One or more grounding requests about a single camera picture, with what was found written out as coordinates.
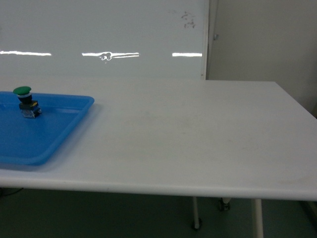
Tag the white whiteboard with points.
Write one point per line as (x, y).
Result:
(104, 38)

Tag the white table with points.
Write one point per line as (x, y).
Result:
(233, 139)

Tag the blue plastic tray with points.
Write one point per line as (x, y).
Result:
(33, 141)

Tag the green mushroom push button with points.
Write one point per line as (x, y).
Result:
(29, 108)

